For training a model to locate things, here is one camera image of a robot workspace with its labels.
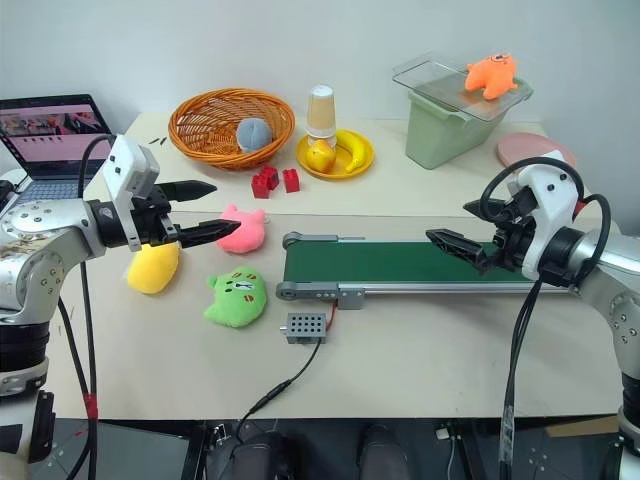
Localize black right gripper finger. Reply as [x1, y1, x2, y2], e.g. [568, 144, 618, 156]
[463, 197, 511, 221]
[424, 228, 494, 276]

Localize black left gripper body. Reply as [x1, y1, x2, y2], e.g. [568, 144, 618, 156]
[130, 183, 181, 247]

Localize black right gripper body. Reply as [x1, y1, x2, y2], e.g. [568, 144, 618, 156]
[487, 187, 539, 274]

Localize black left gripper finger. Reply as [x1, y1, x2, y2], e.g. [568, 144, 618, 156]
[159, 179, 219, 204]
[174, 219, 244, 250]

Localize pink plush toy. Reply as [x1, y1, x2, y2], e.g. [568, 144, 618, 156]
[215, 203, 267, 254]

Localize yellow plush toy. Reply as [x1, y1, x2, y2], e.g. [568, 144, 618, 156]
[126, 240, 181, 295]

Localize green plush toy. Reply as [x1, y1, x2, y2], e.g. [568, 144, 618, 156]
[203, 267, 269, 330]

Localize green conveyor belt unit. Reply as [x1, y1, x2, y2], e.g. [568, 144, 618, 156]
[275, 230, 576, 310]

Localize orange wicker basket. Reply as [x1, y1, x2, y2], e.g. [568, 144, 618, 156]
[168, 87, 297, 171]

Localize large red building brick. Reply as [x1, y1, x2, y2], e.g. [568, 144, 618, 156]
[251, 164, 281, 200]

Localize pink round plate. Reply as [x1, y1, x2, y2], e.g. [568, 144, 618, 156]
[497, 132, 576, 169]

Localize pale green plastic bin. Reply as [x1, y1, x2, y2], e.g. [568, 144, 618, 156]
[404, 77, 535, 171]

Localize grey-blue plush ball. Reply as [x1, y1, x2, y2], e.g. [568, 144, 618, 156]
[235, 117, 274, 153]

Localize yellow toy banana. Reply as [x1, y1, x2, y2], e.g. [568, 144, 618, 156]
[335, 130, 370, 174]

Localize yellow toy fruit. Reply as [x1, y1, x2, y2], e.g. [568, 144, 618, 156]
[305, 139, 336, 174]

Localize orange plush toy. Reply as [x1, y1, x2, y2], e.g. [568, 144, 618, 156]
[464, 52, 521, 100]

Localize grey perforated control box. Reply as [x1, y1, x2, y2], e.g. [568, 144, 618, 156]
[279, 313, 331, 346]

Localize yellow plastic plate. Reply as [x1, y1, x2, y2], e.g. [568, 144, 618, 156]
[295, 129, 376, 179]

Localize open grey laptop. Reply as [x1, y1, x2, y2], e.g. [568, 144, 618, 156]
[0, 93, 117, 204]

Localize clear plastic lid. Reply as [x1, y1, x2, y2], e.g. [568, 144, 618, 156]
[392, 51, 531, 123]

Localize clear plastic cup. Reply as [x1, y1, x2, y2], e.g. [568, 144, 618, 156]
[305, 124, 338, 151]

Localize upturned tan paper cup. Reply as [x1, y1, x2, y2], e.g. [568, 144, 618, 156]
[305, 85, 337, 139]

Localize brown cardboard piece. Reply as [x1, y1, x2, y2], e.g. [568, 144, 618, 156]
[544, 414, 621, 441]

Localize dark grey rounded shape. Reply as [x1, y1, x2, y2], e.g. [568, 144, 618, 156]
[219, 432, 296, 480]
[358, 423, 409, 480]

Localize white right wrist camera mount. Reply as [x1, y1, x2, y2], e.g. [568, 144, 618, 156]
[507, 162, 586, 289]

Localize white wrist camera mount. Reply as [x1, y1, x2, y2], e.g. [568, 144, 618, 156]
[102, 134, 161, 251]
[507, 162, 586, 289]

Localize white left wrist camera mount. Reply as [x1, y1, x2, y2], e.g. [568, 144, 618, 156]
[102, 134, 161, 251]

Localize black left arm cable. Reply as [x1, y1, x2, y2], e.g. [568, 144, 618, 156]
[55, 133, 119, 480]

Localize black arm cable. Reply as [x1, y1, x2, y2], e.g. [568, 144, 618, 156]
[55, 133, 119, 480]
[478, 156, 614, 474]

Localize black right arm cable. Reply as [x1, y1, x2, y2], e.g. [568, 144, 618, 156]
[478, 156, 614, 474]

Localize black control box cable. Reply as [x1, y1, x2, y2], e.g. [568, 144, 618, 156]
[234, 339, 324, 451]

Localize white plug with cable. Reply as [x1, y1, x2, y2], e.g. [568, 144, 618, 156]
[433, 423, 457, 480]

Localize black table frame leg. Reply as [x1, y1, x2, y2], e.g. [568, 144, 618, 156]
[182, 419, 209, 480]

